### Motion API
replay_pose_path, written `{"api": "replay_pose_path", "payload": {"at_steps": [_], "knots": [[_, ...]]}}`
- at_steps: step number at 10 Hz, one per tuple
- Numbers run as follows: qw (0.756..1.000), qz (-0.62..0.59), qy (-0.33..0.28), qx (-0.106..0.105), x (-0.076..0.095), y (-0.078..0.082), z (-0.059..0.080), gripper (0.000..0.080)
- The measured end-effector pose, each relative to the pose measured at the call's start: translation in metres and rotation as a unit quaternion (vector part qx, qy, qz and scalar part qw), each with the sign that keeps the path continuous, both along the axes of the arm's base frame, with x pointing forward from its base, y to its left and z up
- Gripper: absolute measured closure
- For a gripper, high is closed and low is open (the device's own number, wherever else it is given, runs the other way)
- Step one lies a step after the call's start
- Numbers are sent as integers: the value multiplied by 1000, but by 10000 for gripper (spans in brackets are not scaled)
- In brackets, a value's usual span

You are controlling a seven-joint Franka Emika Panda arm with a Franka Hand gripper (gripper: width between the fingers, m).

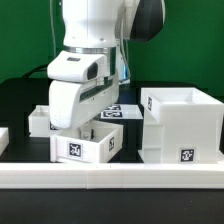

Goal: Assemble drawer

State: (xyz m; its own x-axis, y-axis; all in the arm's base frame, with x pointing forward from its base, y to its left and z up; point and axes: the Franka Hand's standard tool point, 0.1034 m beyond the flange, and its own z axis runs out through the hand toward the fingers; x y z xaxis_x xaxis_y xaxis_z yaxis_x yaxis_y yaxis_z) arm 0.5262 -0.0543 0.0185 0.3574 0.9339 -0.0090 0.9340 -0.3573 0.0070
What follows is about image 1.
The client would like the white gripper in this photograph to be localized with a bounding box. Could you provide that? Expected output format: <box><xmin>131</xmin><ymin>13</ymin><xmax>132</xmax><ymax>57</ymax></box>
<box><xmin>49</xmin><ymin>74</ymin><xmax>119</xmax><ymax>139</ymax></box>

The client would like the white front drawer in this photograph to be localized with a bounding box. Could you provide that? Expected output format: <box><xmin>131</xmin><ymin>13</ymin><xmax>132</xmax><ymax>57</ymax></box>
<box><xmin>50</xmin><ymin>120</ymin><xmax>123</xmax><ymax>163</ymax></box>

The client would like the white drawer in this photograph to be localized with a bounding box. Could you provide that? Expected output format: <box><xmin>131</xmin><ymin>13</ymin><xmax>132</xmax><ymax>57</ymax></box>
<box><xmin>28</xmin><ymin>105</ymin><xmax>57</xmax><ymax>138</ymax></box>
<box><xmin>50</xmin><ymin>120</ymin><xmax>123</xmax><ymax>163</ymax></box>

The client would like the white drawer cabinet box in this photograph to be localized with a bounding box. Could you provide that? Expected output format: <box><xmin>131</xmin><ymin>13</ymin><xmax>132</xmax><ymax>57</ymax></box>
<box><xmin>139</xmin><ymin>87</ymin><xmax>224</xmax><ymax>164</ymax></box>

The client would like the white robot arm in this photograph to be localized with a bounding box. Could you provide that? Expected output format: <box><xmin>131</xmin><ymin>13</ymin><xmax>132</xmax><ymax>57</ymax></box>
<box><xmin>47</xmin><ymin>0</ymin><xmax>165</xmax><ymax>140</ymax></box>

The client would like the white rear drawer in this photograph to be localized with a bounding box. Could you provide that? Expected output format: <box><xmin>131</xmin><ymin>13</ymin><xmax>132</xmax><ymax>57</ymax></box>
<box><xmin>28</xmin><ymin>105</ymin><xmax>57</xmax><ymax>138</ymax></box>

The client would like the white marker plate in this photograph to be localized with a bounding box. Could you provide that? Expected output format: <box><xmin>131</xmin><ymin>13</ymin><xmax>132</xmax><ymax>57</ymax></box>
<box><xmin>100</xmin><ymin>104</ymin><xmax>143</xmax><ymax>120</ymax></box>

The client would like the white left side block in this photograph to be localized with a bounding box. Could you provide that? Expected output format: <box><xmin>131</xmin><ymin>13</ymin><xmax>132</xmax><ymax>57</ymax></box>
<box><xmin>0</xmin><ymin>128</ymin><xmax>9</xmax><ymax>156</ymax></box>

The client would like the white fence wall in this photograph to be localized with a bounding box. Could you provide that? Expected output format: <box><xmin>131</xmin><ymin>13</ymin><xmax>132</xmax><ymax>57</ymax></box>
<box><xmin>0</xmin><ymin>163</ymin><xmax>224</xmax><ymax>189</ymax></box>

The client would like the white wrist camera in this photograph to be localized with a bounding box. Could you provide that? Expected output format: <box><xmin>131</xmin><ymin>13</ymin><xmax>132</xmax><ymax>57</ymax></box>
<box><xmin>47</xmin><ymin>51</ymin><xmax>107</xmax><ymax>83</ymax></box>

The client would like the black cable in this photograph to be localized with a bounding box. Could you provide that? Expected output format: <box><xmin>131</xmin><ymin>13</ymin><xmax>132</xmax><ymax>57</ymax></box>
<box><xmin>21</xmin><ymin>63</ymin><xmax>51</xmax><ymax>79</ymax></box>

